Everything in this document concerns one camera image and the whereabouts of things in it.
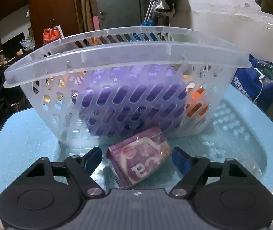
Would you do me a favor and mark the blue fabric bag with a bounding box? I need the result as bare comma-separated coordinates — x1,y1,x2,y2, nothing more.
231,55,273,112

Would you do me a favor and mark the orange packet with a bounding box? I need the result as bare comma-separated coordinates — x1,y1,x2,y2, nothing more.
184,83,210,123

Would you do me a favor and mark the purple tissue pack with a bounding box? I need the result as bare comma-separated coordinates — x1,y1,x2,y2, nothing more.
106,126,172,188

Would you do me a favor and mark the grey door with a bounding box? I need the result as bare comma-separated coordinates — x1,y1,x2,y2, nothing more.
95,0,145,30

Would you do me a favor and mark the white cable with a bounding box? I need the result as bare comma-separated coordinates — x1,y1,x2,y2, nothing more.
253,67,273,121

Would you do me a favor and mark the clear plastic bottle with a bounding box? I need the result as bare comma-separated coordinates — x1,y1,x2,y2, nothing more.
256,61,273,85

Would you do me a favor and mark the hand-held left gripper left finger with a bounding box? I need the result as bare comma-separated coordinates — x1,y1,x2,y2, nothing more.
24,146,105,199

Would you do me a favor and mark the blue broom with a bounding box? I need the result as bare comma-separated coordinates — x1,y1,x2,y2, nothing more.
133,2,162,42

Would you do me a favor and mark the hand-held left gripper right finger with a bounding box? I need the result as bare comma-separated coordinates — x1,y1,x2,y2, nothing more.
169,147,248,198

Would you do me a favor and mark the brown wooden cabinet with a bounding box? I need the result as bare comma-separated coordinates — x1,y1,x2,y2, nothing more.
0,0,79,60

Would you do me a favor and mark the large purple tissue package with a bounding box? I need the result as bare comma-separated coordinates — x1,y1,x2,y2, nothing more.
75,63,187,137

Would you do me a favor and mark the orange plastic bag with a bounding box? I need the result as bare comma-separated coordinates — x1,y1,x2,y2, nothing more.
43,26,63,45

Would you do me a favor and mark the white plastic basket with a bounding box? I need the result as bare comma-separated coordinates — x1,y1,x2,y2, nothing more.
3,26,252,147

